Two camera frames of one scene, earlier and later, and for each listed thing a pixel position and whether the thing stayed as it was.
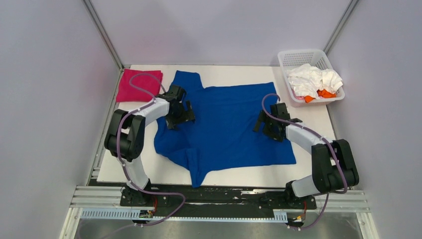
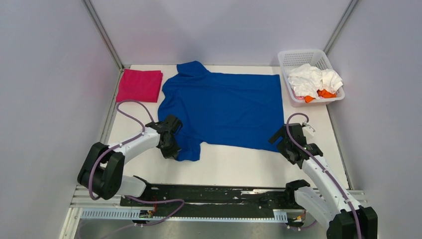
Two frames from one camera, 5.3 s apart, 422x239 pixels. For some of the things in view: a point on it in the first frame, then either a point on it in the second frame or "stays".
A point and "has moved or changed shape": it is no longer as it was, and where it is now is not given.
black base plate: [207, 200] stays
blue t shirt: [223, 136] has moved or changed shape
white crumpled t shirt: [307, 80] stays
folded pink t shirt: [126, 92] stays
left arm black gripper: [188, 116] → [172, 153]
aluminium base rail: [89, 196] stays
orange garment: [323, 93] stays
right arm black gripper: [263, 117] → [279, 146]
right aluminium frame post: [352, 5] stays
